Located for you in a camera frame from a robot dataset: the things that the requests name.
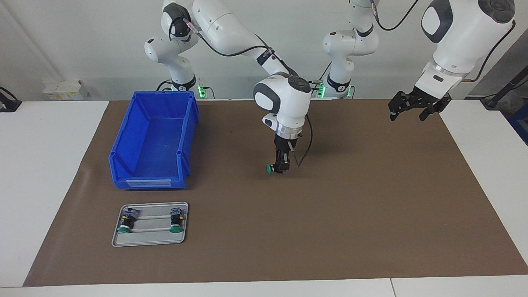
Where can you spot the grey metal tray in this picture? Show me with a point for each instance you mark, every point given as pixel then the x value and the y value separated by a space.
pixel 152 235

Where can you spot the green lit base connector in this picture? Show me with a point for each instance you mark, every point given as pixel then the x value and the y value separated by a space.
pixel 321 90
pixel 201 90

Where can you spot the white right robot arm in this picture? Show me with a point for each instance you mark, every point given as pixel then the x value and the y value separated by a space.
pixel 231 29

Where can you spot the green push button switch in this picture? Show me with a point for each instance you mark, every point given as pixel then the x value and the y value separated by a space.
pixel 269 168
pixel 176 222
pixel 126 222

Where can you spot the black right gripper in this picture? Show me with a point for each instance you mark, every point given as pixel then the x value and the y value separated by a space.
pixel 282 144

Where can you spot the black stand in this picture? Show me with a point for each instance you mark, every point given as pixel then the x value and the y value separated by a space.
pixel 493 101

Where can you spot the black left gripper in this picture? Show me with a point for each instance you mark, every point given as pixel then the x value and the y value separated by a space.
pixel 425 98

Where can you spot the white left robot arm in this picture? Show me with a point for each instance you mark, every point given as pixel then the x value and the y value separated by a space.
pixel 462 37

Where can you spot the brown table mat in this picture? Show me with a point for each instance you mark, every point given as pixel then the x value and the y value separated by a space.
pixel 330 227

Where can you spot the blue plastic storage bin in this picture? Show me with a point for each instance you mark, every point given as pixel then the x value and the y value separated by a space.
pixel 156 156

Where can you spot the blue crate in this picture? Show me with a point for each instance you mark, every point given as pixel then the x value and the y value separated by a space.
pixel 522 123

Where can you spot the black table clamp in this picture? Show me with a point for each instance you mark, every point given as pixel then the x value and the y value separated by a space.
pixel 8 105

